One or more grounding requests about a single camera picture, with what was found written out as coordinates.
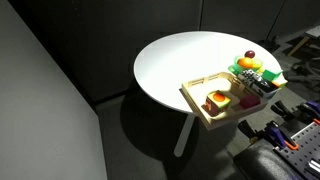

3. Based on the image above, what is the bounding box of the dark red toy plum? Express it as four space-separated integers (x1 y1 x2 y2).
244 49 256 59

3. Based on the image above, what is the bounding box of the lime green block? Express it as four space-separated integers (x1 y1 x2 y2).
273 77 289 89

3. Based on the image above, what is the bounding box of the black cube with letter A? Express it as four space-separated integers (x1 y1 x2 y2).
253 79 280 100

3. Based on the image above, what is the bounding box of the wooden stool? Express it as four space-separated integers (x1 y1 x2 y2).
287 25 320 58

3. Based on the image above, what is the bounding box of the purple clamp with orange tips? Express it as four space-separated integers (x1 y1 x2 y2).
264 121 300 151

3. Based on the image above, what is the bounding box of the multicolour cube with orange circle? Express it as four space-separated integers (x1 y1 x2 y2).
202 90 232 118

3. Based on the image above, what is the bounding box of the wooden slatted crate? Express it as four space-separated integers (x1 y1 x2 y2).
181 70 272 130

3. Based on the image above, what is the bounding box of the yellow toy apple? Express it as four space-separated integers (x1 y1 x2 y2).
250 58 264 70

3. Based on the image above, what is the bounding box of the black spring clamp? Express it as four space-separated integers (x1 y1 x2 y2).
237 119 265 142
269 99 298 122

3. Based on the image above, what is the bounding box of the black padded cushion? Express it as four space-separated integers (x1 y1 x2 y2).
233 139 303 180

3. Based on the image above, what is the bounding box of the dark perforated pegboard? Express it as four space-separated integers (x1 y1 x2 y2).
273 121 320 180

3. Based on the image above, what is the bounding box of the magenta block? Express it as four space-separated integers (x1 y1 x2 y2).
239 93 262 110

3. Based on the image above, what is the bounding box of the green translucent fruit bowl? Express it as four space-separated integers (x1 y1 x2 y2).
228 54 264 76

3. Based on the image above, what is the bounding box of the white table leg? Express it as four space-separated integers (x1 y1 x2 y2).
173 113 195 158

